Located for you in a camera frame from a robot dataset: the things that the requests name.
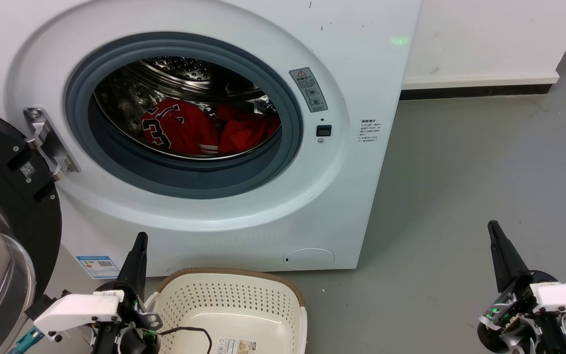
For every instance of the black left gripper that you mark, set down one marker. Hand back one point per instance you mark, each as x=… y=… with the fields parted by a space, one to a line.
x=126 y=337

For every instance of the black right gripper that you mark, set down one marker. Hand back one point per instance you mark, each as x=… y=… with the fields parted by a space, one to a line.
x=514 y=324

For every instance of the red basketball jersey white trim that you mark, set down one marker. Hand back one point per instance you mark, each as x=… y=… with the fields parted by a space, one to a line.
x=180 y=128

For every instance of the plain red garment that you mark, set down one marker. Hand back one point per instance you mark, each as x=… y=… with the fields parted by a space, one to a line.
x=246 y=130

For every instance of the cream perforated laundry basket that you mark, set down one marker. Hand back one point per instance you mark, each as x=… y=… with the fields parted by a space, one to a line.
x=224 y=305

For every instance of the printed paper product label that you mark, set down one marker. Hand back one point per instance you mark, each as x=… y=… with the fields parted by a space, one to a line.
x=236 y=346

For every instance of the stainless steel washing machine drum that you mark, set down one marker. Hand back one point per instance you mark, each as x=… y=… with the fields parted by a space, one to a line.
x=175 y=73

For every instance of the blue white energy label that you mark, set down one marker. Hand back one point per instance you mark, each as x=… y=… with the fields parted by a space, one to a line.
x=97 y=267

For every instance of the grey rubber door gasket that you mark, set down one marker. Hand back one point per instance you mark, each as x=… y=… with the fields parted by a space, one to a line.
x=116 y=162

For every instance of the white front-load washing machine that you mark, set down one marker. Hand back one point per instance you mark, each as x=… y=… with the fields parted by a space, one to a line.
x=263 y=221

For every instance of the white QR sticker on door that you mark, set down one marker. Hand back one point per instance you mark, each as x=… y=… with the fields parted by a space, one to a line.
x=28 y=169

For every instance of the silver metal door hinge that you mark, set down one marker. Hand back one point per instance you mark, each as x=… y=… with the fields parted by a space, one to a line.
x=49 y=142

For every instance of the round white filter cover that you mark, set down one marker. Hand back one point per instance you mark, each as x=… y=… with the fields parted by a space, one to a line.
x=309 y=258

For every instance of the black baseboard strip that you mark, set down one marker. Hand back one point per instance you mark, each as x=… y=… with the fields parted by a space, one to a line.
x=474 y=92

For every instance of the small printed text label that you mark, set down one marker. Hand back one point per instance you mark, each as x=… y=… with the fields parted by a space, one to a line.
x=370 y=132

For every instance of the black door latch socket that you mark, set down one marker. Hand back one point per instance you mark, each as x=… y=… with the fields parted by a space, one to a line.
x=324 y=130

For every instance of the grey warning sticker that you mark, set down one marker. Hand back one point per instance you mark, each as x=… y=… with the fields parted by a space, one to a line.
x=307 y=88

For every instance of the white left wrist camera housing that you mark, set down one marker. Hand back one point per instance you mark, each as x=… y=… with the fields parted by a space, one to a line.
x=76 y=309

